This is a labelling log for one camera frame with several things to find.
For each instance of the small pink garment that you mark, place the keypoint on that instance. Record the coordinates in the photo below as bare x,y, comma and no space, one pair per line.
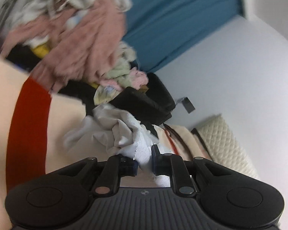
138,79

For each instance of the right blue curtain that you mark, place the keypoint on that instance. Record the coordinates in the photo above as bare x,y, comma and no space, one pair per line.
161,30

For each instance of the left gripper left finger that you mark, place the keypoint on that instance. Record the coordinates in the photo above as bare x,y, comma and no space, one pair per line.
116,167

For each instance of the black wall socket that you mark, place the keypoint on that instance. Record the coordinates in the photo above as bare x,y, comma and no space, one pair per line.
189,107

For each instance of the pink fluffy blanket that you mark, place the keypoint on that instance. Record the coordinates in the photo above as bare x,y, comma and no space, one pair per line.
84,52

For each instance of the beige quilted headboard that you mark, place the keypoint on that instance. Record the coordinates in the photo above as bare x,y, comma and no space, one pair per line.
223,147

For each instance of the white t-shirt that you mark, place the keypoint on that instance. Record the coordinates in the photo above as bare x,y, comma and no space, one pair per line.
111,131

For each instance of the black armchair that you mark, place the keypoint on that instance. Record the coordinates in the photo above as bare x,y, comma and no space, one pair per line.
154,106

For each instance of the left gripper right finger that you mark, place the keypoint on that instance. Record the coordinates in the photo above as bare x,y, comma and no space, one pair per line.
174,167

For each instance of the pale green garment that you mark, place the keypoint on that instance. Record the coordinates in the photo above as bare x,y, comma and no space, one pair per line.
121,71

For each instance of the striped fleece bed blanket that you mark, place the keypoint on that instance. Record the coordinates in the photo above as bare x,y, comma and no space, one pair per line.
32,126

